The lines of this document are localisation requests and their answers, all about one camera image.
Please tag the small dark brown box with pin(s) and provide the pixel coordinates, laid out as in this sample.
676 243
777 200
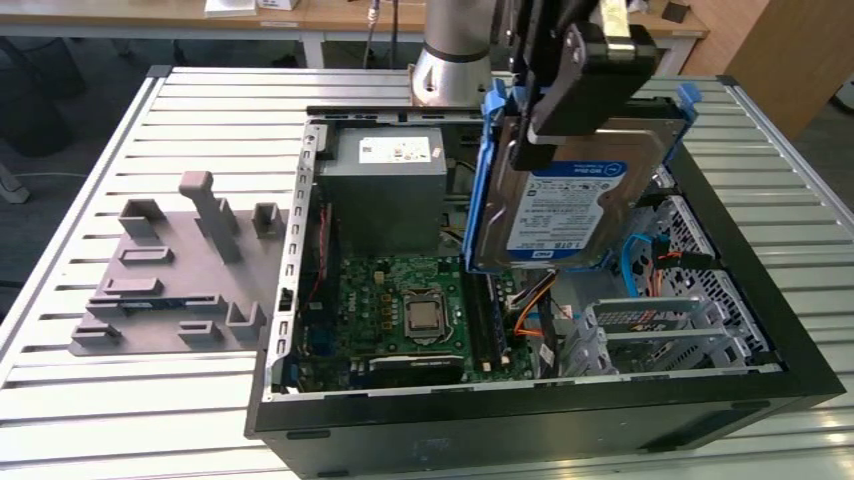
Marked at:
678 10

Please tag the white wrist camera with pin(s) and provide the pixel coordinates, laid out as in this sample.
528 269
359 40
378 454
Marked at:
614 17

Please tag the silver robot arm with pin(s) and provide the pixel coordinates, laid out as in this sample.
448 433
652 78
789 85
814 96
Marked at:
454 75

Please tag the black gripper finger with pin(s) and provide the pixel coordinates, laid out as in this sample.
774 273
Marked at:
574 95
516 65

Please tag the black office chair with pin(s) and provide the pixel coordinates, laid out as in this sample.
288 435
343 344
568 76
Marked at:
33 90

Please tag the black PC case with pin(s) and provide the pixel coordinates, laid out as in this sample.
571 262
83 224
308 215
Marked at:
467 430

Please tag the grey power supply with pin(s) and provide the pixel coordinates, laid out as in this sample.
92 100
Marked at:
380 210

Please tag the CPU socket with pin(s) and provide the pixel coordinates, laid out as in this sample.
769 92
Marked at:
427 342

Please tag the wooden desk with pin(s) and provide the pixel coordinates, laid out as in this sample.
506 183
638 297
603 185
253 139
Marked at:
167 20

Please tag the hard disk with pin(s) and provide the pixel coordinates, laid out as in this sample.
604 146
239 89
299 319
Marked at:
567 210

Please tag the metal disk bay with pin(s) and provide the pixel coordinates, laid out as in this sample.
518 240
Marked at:
667 335

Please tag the small white box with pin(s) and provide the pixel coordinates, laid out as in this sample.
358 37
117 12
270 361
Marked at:
276 4

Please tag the black graphics card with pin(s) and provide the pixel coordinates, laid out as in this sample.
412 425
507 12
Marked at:
414 367

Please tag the silver CPU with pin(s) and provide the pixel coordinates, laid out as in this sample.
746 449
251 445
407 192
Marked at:
424 317

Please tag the green motherboard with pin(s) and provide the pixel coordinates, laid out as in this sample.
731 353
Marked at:
427 272

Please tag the grey parts rack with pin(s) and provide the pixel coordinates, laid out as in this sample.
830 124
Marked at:
173 280

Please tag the large white box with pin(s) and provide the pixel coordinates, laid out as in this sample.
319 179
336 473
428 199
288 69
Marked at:
229 7

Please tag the black RAM stick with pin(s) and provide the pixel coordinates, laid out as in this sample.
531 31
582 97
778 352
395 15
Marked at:
479 320

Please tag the white table leg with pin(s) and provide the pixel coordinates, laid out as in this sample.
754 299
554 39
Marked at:
13 185

